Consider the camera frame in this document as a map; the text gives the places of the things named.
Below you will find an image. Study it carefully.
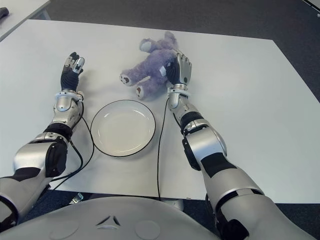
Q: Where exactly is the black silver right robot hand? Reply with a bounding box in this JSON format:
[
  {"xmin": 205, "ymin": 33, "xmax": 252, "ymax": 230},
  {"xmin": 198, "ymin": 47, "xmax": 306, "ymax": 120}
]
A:
[{"xmin": 166, "ymin": 49, "xmax": 193, "ymax": 87}]

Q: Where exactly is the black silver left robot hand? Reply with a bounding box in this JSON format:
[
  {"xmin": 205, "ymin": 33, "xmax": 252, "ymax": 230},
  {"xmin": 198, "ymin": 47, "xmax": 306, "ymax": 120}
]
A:
[{"xmin": 60, "ymin": 51, "xmax": 86, "ymax": 91}]

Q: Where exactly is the purple plush teddy bear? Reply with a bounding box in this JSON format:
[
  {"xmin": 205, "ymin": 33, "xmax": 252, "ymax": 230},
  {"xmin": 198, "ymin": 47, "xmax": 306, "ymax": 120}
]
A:
[{"xmin": 119, "ymin": 31, "xmax": 179, "ymax": 101}]

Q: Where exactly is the white plate with black rim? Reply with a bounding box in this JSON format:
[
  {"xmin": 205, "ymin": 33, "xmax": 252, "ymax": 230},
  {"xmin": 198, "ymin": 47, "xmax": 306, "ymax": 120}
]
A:
[{"xmin": 90, "ymin": 99, "xmax": 158, "ymax": 158}]

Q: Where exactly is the white neighbouring table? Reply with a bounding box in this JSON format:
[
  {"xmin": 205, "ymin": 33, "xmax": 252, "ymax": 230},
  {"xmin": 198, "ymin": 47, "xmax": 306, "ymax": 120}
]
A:
[{"xmin": 0, "ymin": 0, "xmax": 51, "ymax": 42}]

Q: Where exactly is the metal table clamp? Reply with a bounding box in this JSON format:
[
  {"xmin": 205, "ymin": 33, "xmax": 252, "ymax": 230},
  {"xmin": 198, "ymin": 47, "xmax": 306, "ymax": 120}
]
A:
[{"xmin": 70, "ymin": 192, "xmax": 84, "ymax": 204}]

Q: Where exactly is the grey table leg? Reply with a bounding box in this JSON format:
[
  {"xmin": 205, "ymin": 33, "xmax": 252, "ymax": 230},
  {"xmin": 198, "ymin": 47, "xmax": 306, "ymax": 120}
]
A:
[{"xmin": 163, "ymin": 198, "xmax": 185, "ymax": 211}]

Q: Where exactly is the grey robot torso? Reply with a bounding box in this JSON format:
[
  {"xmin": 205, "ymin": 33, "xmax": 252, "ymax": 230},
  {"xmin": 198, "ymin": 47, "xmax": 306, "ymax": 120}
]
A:
[{"xmin": 0, "ymin": 196, "xmax": 311, "ymax": 240}]

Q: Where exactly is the thin black left wrist cable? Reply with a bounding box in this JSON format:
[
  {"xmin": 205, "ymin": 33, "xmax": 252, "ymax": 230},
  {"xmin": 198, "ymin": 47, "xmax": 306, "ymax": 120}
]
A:
[{"xmin": 49, "ymin": 99, "xmax": 96, "ymax": 191}]

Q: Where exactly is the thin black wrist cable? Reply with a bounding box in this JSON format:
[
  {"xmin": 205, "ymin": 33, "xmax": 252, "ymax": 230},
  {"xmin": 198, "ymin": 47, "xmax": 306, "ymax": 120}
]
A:
[
  {"xmin": 49, "ymin": 99, "xmax": 96, "ymax": 191},
  {"xmin": 157, "ymin": 98, "xmax": 169, "ymax": 200}
]

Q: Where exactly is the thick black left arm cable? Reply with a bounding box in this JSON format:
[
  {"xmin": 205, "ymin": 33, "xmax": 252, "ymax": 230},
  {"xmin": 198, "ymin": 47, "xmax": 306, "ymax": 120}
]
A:
[{"xmin": 51, "ymin": 139, "xmax": 84, "ymax": 180}]

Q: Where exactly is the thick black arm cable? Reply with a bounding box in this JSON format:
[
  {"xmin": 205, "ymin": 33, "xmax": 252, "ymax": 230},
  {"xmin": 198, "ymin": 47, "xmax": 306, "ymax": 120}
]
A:
[
  {"xmin": 51, "ymin": 139, "xmax": 84, "ymax": 180},
  {"xmin": 205, "ymin": 191, "xmax": 219, "ymax": 227}
]

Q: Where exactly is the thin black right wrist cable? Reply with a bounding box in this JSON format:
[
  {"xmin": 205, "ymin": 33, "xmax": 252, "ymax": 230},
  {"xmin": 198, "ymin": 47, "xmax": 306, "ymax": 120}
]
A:
[{"xmin": 157, "ymin": 98, "xmax": 169, "ymax": 200}]

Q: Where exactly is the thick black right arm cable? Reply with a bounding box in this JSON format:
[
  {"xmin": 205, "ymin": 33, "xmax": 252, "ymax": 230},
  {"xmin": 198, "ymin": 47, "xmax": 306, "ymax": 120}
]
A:
[{"xmin": 205, "ymin": 191, "xmax": 219, "ymax": 227}]

